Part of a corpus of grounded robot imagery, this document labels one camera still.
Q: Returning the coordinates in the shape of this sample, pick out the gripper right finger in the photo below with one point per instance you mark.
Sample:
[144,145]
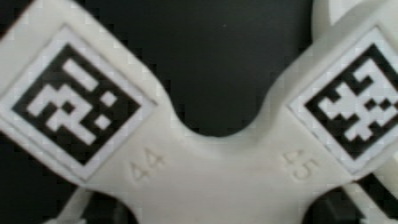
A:
[375,203]

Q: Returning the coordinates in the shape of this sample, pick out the white cross-shaped table base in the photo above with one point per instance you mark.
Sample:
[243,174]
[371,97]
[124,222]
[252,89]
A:
[87,115]

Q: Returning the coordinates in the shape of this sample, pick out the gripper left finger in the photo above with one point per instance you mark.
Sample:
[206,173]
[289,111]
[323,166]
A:
[71,214]

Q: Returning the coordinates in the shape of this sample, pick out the white cylindrical table leg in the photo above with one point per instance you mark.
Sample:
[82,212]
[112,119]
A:
[329,10]

